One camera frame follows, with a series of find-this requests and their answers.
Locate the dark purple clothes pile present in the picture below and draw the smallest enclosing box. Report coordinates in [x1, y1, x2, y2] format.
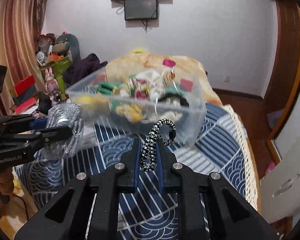
[63, 53, 108, 88]

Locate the striped brown curtain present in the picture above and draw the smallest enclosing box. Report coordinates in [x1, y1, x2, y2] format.
[0, 0, 47, 115]

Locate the blue patterned table cloth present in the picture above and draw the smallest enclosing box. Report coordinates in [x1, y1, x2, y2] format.
[15, 103, 260, 239]

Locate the green knitted glove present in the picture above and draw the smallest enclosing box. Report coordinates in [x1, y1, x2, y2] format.
[97, 82, 122, 95]

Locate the white cloth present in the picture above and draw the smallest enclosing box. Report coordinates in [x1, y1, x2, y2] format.
[135, 69, 165, 100]

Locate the grey item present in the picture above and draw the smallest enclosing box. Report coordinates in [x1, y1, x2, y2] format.
[42, 103, 84, 160]

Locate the grey green plush toy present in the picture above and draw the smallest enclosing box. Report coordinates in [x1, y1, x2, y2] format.
[52, 34, 81, 63]

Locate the red box stack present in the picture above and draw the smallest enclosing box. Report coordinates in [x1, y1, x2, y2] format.
[9, 75, 37, 113]

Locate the black cylinder flashlight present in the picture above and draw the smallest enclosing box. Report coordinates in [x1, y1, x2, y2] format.
[53, 91, 62, 102]

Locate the clear plastic storage box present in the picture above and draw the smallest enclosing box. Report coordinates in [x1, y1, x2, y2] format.
[66, 67, 206, 146]

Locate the pink rabbit figurine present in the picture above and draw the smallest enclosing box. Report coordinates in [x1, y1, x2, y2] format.
[45, 67, 61, 105]

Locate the brown wooden door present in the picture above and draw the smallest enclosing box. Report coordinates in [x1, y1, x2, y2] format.
[264, 0, 300, 140]

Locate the beige patchwork fleece blanket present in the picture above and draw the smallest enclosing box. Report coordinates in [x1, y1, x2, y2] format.
[105, 53, 223, 106]

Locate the floral fabric piece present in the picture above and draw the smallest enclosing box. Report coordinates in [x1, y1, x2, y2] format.
[127, 77, 150, 100]

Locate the yellow curved cushion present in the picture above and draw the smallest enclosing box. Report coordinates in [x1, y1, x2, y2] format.
[130, 48, 148, 54]

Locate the black white braided cord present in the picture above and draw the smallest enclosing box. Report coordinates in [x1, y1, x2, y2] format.
[140, 117, 177, 172]

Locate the green storage box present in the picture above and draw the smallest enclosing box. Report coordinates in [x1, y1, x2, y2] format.
[40, 57, 71, 94]

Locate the small wall monitor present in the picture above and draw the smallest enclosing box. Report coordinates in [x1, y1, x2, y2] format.
[124, 0, 158, 21]

